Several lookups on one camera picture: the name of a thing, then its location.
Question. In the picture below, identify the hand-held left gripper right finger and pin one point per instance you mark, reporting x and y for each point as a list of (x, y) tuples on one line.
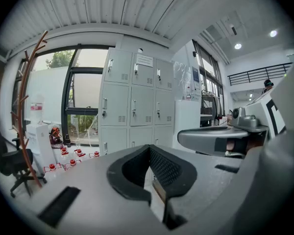
[(205, 180)]

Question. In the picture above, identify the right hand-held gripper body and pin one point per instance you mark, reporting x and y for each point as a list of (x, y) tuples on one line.
[(257, 111)]

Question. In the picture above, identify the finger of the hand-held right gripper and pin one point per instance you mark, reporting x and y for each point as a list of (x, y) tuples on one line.
[(198, 141)]

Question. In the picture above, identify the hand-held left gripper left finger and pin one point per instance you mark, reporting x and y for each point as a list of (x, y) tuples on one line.
[(88, 180)]

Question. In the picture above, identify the grey metal locker cabinet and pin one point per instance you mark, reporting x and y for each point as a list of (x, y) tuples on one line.
[(142, 104)]

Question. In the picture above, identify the white refrigerator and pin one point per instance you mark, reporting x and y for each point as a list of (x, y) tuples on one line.
[(186, 121)]

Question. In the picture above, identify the clear water jug red cap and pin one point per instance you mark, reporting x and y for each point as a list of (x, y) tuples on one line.
[(63, 151), (72, 162), (52, 166), (79, 152), (96, 154)]

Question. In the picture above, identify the dark metal rack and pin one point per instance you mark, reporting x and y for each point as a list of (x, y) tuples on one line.
[(209, 106)]

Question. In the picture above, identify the black metal railing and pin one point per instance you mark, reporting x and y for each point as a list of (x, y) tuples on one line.
[(259, 73)]

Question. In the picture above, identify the black bottle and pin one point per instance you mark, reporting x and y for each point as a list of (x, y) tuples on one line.
[(67, 139)]

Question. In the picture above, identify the small bottle red label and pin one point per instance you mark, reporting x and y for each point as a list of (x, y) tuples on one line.
[(188, 93)]

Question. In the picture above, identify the white water dispenser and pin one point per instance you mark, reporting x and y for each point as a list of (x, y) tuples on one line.
[(41, 143)]

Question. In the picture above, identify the blue poster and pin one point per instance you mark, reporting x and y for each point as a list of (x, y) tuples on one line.
[(195, 77)]

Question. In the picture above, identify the clear plastic sheet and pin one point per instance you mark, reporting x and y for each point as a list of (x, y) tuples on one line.
[(182, 75)]

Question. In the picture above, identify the round ceiling light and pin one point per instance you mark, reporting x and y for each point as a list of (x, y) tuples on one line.
[(273, 33), (237, 46)]

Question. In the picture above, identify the black office chair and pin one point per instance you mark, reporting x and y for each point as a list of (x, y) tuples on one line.
[(14, 159)]

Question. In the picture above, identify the clear dispenser bottle red label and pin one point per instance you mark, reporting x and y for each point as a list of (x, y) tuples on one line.
[(36, 111)]

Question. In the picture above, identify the white frosted panel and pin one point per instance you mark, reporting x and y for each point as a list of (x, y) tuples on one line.
[(49, 94)]

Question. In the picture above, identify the white paper notice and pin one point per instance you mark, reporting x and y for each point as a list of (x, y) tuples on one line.
[(144, 60)]

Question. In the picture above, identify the brown wooden coat rack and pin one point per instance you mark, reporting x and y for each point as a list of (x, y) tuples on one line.
[(19, 106)]

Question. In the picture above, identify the black window frame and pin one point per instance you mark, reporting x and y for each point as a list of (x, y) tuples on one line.
[(68, 82)]

